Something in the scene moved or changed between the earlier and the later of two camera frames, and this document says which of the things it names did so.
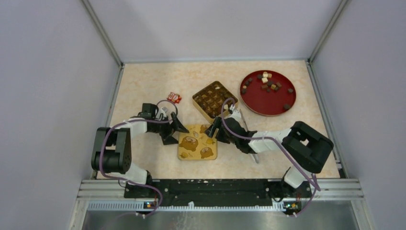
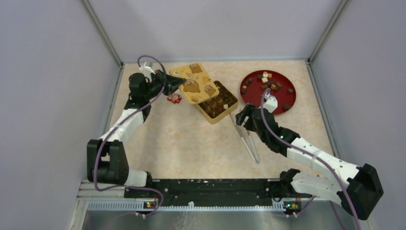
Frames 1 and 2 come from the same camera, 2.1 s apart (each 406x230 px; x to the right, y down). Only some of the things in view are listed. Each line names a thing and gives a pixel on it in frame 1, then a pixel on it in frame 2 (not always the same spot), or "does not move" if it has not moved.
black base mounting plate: x=237 y=192 does not move
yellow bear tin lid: x=197 y=144 to x=198 y=86
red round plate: x=268 y=93 does not move
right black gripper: x=216 y=124 to x=246 y=112
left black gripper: x=176 y=124 to x=172 y=84
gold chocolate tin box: x=209 y=101 does not move
